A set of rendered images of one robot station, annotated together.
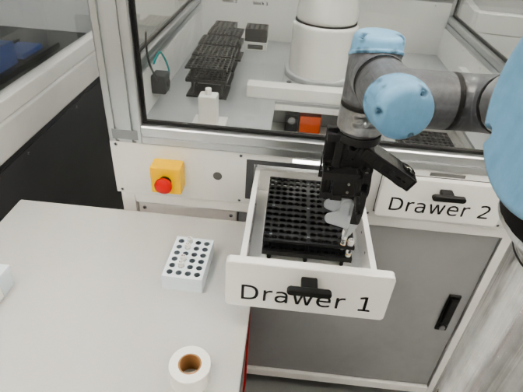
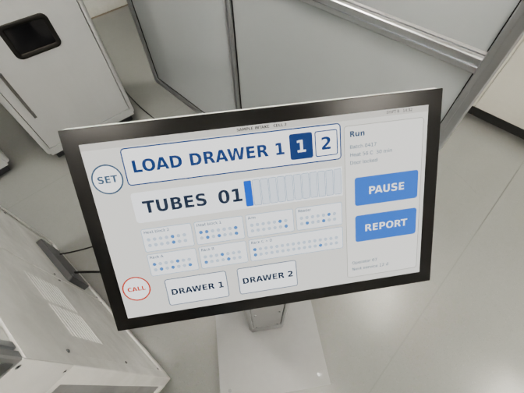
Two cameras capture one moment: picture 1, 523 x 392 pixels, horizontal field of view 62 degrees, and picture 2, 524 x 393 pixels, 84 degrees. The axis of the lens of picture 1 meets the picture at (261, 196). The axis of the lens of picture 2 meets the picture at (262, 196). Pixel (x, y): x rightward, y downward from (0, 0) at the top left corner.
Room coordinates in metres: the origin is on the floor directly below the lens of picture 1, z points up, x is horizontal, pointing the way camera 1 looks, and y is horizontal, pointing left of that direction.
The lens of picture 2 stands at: (0.52, -0.85, 1.46)
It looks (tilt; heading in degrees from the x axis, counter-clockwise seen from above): 57 degrees down; 309
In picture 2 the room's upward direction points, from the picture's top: 1 degrees counter-clockwise
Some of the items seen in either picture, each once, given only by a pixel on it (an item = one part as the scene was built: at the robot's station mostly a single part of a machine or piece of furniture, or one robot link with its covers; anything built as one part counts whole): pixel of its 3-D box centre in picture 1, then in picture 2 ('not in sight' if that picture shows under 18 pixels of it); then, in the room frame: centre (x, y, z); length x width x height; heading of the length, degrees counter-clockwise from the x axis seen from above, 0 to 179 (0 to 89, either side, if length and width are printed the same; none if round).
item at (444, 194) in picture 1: (447, 195); not in sight; (0.82, -0.42, 0.91); 0.07 x 0.04 x 0.01; 88
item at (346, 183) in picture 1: (348, 162); not in sight; (0.64, -0.14, 1.08); 0.09 x 0.08 x 0.12; 88
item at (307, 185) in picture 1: (306, 220); not in sight; (0.74, -0.10, 0.87); 0.22 x 0.18 x 0.06; 178
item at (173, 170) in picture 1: (167, 176); not in sight; (0.86, 0.22, 0.88); 0.07 x 0.05 x 0.07; 88
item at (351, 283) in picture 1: (307, 288); not in sight; (0.54, -0.09, 0.87); 0.29 x 0.02 x 0.11; 88
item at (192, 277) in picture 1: (189, 263); not in sight; (0.67, 0.14, 0.78); 0.12 x 0.08 x 0.04; 176
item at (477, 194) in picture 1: (440, 200); not in sight; (0.85, -0.42, 0.87); 0.29 x 0.02 x 0.11; 88
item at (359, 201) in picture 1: (357, 201); not in sight; (0.61, -0.17, 1.02); 0.05 x 0.02 x 0.09; 178
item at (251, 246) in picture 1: (306, 219); not in sight; (0.75, -0.10, 0.86); 0.40 x 0.26 x 0.06; 178
